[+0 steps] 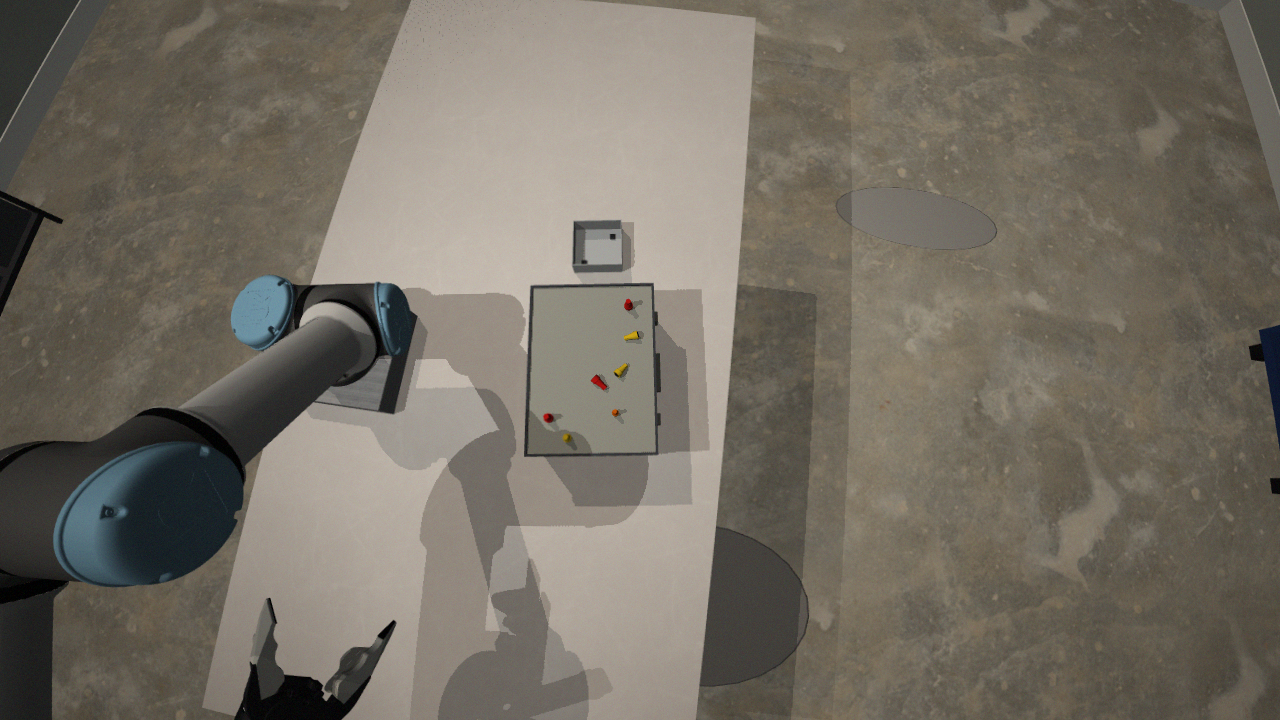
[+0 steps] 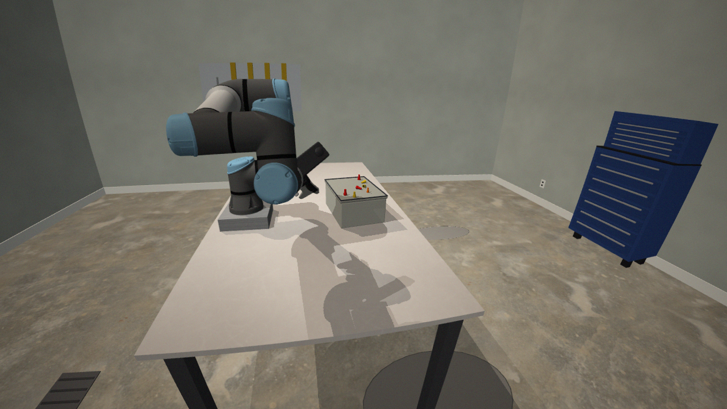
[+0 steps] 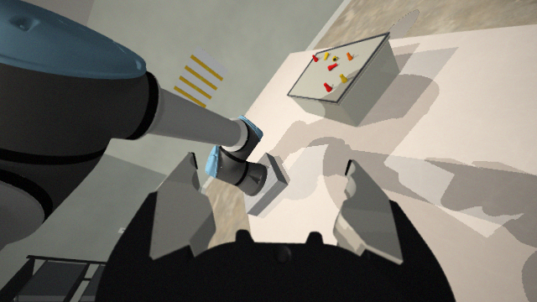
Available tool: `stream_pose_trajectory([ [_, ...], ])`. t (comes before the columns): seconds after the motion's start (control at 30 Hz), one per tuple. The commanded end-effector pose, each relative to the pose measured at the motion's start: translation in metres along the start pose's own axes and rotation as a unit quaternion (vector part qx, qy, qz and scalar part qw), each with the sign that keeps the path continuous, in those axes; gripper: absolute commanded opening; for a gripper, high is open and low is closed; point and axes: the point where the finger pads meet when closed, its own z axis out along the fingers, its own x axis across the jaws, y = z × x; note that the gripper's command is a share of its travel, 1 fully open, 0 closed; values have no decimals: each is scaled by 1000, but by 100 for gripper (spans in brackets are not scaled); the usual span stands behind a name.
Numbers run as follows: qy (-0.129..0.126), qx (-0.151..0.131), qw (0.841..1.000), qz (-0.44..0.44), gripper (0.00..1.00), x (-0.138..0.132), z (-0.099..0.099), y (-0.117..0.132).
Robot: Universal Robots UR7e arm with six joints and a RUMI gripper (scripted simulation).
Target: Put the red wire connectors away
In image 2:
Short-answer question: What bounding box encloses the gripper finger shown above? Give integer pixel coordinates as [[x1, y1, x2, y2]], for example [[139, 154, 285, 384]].
[[299, 181, 319, 199]]

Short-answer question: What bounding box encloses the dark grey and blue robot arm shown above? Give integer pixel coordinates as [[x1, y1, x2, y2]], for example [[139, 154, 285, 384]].
[[166, 78, 329, 215]]

